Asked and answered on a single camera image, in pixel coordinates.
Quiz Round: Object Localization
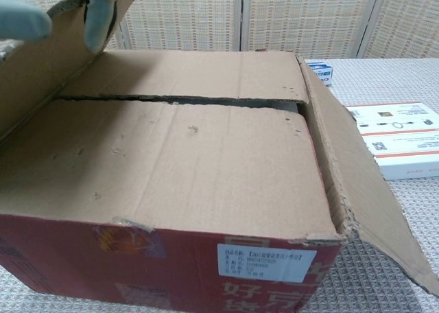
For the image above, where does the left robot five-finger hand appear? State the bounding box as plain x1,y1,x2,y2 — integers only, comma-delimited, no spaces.
0,0,117,55

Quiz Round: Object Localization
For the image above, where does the brown cardboard box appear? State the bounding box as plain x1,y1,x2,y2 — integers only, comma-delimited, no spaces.
0,0,439,313

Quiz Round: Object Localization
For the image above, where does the white blue toothpaste box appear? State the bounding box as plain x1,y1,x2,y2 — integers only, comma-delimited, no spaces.
305,61,335,87

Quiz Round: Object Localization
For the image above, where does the white orange product box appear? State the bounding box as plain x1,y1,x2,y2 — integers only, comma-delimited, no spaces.
344,102,439,182

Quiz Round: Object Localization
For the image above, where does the bamboo folding screen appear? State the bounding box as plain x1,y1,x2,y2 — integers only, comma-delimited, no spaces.
44,0,439,60

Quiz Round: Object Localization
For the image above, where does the beige woven tablecloth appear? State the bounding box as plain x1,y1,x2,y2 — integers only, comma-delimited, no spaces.
0,40,439,313

